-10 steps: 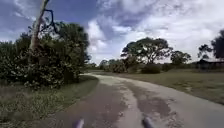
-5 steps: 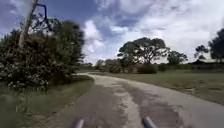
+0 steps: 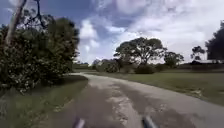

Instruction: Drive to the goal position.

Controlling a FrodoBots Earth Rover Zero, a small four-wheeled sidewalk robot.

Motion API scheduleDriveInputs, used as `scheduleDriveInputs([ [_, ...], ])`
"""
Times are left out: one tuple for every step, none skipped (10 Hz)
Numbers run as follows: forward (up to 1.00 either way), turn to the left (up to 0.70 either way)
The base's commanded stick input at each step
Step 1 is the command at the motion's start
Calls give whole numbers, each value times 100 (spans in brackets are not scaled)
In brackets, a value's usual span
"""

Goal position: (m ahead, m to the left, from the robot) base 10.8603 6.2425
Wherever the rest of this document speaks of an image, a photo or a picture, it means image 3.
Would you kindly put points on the low bushes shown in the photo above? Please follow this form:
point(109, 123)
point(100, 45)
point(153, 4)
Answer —
point(126, 68)

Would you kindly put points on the wide crowned tree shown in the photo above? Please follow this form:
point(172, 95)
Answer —
point(140, 50)

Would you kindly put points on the pale gravel road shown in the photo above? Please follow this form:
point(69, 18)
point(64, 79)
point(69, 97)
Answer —
point(133, 100)

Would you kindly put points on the small tree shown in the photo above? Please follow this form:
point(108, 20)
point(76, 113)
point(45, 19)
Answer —
point(173, 59)

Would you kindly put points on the robot's own part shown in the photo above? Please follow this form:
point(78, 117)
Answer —
point(148, 122)
point(78, 123)

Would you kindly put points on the grass field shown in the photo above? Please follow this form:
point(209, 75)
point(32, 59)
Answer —
point(186, 81)

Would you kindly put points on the large leafy bush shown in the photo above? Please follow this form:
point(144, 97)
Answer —
point(36, 53)

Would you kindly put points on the distant dark building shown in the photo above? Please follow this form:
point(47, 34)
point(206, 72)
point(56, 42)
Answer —
point(203, 64)

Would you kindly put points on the grass verge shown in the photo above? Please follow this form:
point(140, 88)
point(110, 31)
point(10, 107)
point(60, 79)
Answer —
point(30, 103)

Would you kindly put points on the dark tree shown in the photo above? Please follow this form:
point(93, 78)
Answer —
point(216, 43)

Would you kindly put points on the bare tree trunk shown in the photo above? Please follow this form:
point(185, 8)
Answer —
point(14, 20)

